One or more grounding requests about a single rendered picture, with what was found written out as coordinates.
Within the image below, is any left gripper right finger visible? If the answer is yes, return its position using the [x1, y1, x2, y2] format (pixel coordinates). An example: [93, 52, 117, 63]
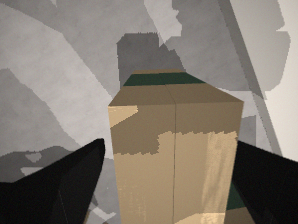
[231, 140, 298, 224]

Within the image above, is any white long shallow tray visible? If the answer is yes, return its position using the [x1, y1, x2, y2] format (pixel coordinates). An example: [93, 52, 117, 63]
[218, 0, 298, 161]

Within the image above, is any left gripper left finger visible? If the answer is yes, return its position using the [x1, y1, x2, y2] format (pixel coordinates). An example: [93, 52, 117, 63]
[0, 138, 105, 224]

